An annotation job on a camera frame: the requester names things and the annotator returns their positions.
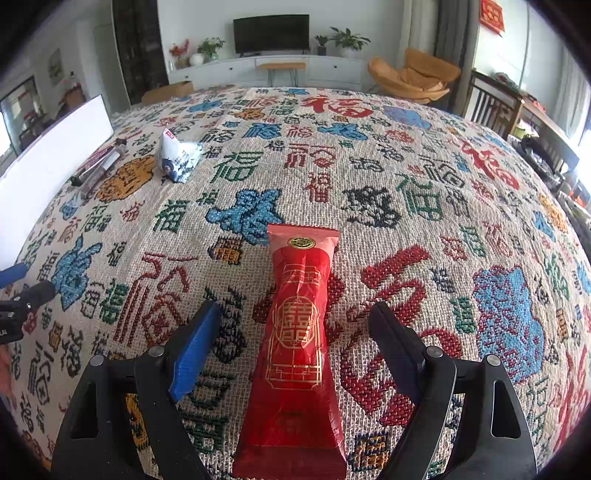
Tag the small potted plant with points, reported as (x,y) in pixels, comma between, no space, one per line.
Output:
(322,44)

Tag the white tv cabinet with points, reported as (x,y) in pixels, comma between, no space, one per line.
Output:
(221,71)

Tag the white round vase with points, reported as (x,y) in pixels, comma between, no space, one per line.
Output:
(197,59)

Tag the cardboard box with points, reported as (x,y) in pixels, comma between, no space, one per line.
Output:
(166,92)

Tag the clear dark snack packet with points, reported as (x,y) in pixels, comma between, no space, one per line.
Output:
(99,166)

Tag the red snack packet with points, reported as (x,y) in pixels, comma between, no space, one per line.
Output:
(295,346)

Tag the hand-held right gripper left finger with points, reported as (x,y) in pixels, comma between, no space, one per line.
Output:
(198,350)

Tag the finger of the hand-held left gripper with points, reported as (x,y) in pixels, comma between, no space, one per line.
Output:
(34,294)
(13,273)

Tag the printed woven blanket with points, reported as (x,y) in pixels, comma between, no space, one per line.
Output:
(369,184)

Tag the black television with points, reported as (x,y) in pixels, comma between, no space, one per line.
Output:
(271,34)

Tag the dark wooden chair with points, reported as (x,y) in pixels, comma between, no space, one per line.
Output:
(489,101)

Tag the white and blue snack packet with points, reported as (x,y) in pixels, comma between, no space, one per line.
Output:
(178,159)

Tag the wooden stool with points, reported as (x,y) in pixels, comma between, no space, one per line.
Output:
(281,66)

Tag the leafy potted plant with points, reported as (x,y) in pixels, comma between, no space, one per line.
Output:
(348,39)

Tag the red flower plant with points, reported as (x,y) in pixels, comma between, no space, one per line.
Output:
(179,50)

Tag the green potted plant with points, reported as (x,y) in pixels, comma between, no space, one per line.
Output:
(211,47)

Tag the dark cluttered table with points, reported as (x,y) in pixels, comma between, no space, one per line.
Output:
(549,143)

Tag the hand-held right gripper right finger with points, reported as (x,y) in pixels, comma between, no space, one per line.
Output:
(397,350)

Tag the dark tall cabinet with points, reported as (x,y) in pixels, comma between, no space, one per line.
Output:
(138,46)

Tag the large white box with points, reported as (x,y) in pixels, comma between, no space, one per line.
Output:
(46,175)

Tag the orange lounge chair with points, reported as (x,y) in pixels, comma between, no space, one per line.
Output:
(411,76)

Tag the red wall decoration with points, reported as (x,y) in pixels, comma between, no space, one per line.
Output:
(491,16)

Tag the grey curtain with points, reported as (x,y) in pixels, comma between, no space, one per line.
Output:
(455,41)

